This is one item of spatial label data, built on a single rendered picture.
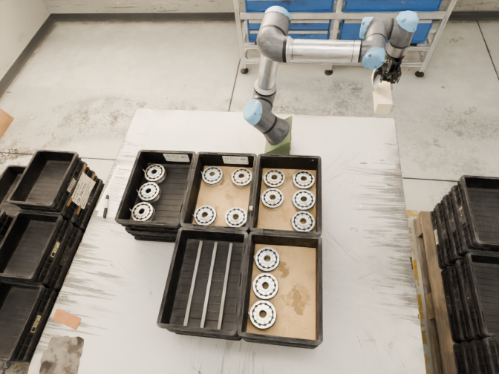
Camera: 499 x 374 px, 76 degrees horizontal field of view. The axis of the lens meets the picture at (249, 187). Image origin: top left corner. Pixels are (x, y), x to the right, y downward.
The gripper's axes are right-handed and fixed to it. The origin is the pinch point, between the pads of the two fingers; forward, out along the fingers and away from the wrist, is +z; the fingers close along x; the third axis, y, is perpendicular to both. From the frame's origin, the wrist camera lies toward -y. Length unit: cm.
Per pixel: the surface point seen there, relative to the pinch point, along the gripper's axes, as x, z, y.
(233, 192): -65, 26, 46
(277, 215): -43, 26, 56
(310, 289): -27, 26, 88
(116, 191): -133, 39, 44
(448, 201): 55, 70, 17
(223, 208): -68, 26, 55
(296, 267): -33, 26, 79
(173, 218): -91, 26, 62
